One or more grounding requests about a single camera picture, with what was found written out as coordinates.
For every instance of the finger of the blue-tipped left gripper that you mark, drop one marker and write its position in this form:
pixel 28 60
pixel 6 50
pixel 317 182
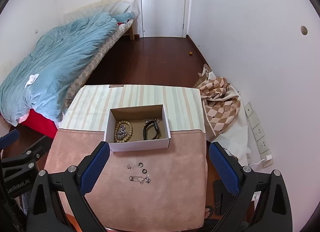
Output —
pixel 9 139

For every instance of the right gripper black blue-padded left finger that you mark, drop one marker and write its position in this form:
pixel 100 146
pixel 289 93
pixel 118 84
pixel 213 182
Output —
pixel 46 212

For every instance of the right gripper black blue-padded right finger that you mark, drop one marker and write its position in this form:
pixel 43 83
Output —
pixel 273 211

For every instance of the black smart band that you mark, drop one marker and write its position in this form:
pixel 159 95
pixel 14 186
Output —
pixel 151 123

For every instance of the black bag on floor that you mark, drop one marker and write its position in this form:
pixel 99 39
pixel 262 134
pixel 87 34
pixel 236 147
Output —
pixel 223 199

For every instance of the bed with patterned mattress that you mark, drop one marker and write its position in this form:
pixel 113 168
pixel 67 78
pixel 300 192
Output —
pixel 48 127

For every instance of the light blue duvet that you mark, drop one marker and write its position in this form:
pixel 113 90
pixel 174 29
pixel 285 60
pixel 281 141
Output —
pixel 59 57

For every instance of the white paper on duvet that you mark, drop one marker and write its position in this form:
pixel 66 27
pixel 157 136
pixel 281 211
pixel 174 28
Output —
pixel 31 80

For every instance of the pink striped table cloth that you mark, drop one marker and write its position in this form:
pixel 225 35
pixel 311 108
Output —
pixel 165 189

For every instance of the brown checkered blanket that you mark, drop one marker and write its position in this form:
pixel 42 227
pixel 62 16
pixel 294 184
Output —
pixel 220 102

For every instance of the white cardboard box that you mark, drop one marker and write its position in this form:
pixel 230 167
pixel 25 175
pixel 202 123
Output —
pixel 124 129

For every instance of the white door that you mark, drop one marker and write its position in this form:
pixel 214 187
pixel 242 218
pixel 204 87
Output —
pixel 164 18

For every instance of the white charger with cable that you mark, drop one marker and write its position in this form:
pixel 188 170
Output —
pixel 267 158

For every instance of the wall socket strip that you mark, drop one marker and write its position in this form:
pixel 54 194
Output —
pixel 258 134

